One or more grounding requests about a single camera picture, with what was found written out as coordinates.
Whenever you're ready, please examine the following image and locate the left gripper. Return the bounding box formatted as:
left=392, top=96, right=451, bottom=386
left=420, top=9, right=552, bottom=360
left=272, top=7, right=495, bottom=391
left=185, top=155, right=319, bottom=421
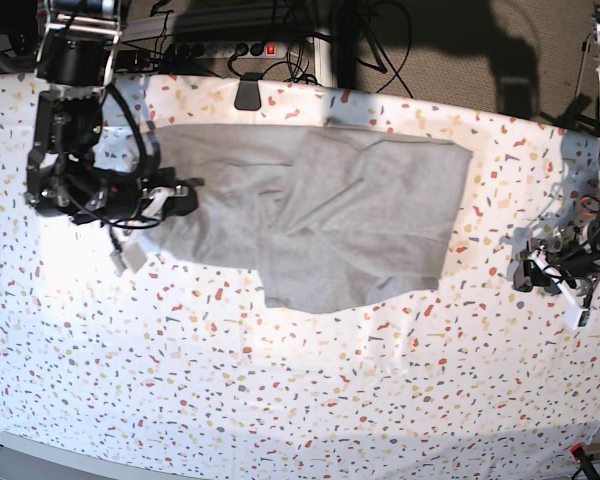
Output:
left=513, top=219, right=600, bottom=328

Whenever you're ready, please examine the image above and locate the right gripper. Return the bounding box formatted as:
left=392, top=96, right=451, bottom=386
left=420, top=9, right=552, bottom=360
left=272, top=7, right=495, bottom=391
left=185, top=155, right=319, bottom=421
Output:
left=107, top=178, right=204, bottom=253

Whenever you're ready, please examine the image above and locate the grey T-shirt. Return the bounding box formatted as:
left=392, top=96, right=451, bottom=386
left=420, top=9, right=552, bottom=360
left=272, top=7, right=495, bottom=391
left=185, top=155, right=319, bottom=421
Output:
left=149, top=125, right=472, bottom=314

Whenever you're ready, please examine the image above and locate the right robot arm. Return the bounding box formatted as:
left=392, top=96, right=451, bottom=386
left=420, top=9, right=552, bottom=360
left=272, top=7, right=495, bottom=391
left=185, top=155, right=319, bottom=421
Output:
left=25, top=1, right=204, bottom=274

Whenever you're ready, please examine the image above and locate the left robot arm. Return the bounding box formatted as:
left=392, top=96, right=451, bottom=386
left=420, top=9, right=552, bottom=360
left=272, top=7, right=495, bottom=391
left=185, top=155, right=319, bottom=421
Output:
left=513, top=4, right=600, bottom=330

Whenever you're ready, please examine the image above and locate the black table clamp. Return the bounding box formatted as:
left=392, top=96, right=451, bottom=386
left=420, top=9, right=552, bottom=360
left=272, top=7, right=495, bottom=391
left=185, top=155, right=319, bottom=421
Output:
left=234, top=72, right=263, bottom=112

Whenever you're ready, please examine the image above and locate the white power strip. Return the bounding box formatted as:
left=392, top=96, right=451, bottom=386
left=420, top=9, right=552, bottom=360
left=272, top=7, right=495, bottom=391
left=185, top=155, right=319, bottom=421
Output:
left=173, top=41, right=288, bottom=60

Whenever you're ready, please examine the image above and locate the terrazzo pattern table cloth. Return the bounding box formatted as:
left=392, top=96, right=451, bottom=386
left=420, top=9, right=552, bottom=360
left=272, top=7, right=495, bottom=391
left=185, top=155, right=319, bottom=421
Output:
left=0, top=75, right=600, bottom=479

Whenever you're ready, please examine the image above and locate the red black spring clamp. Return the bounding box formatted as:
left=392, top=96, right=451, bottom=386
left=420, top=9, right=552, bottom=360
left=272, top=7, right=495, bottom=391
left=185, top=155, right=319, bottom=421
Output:
left=570, top=443, right=600, bottom=480

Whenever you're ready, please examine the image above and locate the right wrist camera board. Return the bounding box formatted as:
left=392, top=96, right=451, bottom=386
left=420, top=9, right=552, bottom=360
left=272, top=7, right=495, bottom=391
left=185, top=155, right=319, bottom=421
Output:
left=110, top=243, right=147, bottom=276

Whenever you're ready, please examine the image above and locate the black cable bundle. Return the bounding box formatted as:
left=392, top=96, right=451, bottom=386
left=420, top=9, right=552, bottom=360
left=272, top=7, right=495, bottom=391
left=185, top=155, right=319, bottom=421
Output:
left=227, top=0, right=416, bottom=99

